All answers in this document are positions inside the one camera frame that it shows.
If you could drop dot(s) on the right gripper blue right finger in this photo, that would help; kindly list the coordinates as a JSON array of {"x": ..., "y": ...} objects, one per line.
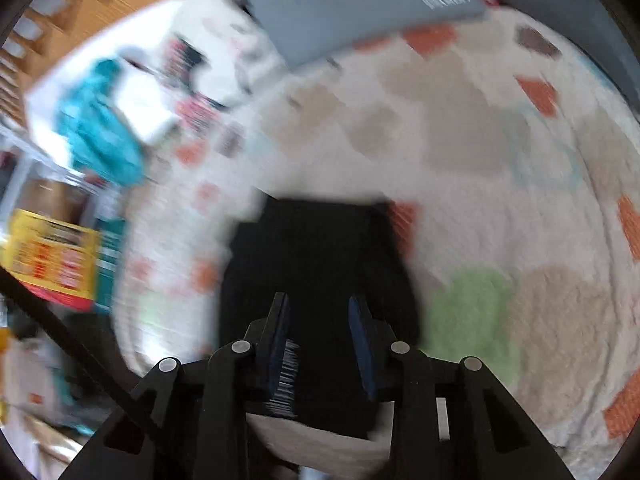
[{"x": 450, "y": 420}]

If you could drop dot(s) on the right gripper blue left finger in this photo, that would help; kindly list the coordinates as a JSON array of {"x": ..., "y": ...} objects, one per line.
[{"x": 189, "y": 421}]

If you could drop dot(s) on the black pants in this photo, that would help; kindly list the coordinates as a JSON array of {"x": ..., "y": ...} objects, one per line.
[{"x": 320, "y": 255}]

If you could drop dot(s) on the teal green box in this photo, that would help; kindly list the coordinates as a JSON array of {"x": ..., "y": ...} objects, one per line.
[{"x": 112, "y": 235}]

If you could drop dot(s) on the yellow red box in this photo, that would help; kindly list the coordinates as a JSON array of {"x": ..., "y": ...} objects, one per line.
[{"x": 55, "y": 260}]

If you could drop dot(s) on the heart patterned white quilt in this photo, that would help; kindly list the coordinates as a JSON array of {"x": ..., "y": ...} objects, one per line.
[{"x": 512, "y": 168}]

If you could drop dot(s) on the teal cloth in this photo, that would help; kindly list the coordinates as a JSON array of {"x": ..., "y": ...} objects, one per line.
[{"x": 98, "y": 138}]

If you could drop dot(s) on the white girl print pillow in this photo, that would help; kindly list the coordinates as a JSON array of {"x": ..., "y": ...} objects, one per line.
[{"x": 215, "y": 58}]

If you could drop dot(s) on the plain white pillow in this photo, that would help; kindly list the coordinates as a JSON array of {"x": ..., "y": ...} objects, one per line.
[{"x": 138, "y": 98}]

